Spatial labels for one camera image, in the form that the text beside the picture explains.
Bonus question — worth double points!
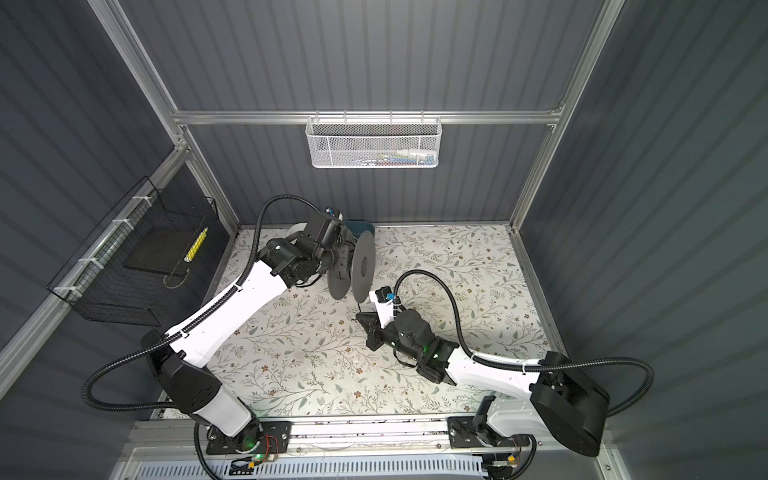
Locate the dark grey cable spool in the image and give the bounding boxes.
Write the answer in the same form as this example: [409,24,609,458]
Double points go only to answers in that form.
[327,230,376,303]

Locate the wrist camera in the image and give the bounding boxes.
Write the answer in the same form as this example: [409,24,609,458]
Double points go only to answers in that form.
[325,207,343,221]
[369,286,397,329]

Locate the yellow marker pen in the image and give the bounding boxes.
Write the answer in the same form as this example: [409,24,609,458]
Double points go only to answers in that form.
[183,227,208,263]

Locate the white wire mesh basket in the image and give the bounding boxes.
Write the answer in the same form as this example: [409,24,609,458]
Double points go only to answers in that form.
[305,119,443,169]

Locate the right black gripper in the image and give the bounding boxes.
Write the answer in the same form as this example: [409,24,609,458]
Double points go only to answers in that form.
[356,311,422,364]

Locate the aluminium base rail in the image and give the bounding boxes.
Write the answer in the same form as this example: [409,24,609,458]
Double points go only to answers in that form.
[125,410,613,463]

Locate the items in white basket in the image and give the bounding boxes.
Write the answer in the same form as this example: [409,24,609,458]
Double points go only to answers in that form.
[351,149,439,167]

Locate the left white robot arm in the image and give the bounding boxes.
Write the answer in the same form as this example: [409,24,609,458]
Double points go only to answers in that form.
[81,206,351,453]

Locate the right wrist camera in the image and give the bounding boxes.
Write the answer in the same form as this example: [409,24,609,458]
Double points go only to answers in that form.
[369,286,397,329]

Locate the white plastic tray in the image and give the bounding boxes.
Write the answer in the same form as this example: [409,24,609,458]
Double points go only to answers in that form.
[287,222,307,236]

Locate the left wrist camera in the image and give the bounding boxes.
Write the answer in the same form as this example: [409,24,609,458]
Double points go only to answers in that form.
[325,207,343,221]

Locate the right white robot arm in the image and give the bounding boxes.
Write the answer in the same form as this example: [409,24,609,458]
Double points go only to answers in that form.
[352,279,654,457]

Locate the black flat pad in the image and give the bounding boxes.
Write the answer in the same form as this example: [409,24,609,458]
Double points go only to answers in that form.
[123,228,197,277]

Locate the teal plastic tray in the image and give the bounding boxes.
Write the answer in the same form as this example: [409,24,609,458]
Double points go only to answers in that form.
[344,220,375,238]

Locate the black wire mesh basket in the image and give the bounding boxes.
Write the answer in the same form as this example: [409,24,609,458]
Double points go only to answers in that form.
[48,182,223,327]

